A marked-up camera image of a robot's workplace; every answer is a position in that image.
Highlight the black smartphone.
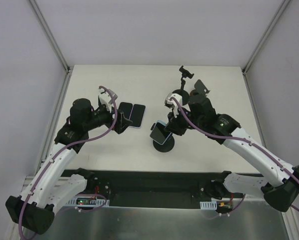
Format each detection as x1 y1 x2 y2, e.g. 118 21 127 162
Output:
118 102 133 119

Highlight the lavender case smartphone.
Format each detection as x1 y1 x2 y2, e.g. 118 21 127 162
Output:
129 104 146 129

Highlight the light blue case smartphone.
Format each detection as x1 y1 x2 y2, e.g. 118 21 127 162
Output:
149 120 172 145

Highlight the black round-base phone stand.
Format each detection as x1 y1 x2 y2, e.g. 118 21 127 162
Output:
172 65 195 106

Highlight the brown-base black phone stand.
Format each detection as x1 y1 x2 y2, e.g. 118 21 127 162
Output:
189 79 210 97

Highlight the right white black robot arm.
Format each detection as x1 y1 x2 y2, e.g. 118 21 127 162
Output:
164 93 299 212

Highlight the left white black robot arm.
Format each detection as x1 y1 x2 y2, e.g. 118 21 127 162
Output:
5 98 132 235

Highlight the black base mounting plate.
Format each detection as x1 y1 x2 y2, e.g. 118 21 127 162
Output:
61 168 249 210

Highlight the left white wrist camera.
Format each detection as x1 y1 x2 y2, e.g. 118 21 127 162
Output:
98 88 118 113

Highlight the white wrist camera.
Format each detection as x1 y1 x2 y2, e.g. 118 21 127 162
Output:
98 88 118 113
164 92 183 118

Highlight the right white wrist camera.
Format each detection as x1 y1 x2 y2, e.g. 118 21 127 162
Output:
164 92 183 118

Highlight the left aluminium frame post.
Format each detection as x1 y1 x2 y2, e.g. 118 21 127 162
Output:
27 0 71 73

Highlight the aluminium frame post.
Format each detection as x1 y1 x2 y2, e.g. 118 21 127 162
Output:
27 0 71 73
242 0 293 76

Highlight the right white cable duct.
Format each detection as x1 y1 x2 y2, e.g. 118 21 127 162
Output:
199 200 218 211

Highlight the white cable duct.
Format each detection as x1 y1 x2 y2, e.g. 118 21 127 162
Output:
199 200 218 211
64 197 110 208

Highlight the left white cable duct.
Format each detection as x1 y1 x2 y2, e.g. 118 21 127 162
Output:
64 197 110 208

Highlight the front aluminium frame rail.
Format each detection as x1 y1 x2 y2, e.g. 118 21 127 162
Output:
20 174 290 202

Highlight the right aluminium frame post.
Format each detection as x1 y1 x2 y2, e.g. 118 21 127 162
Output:
242 0 293 76

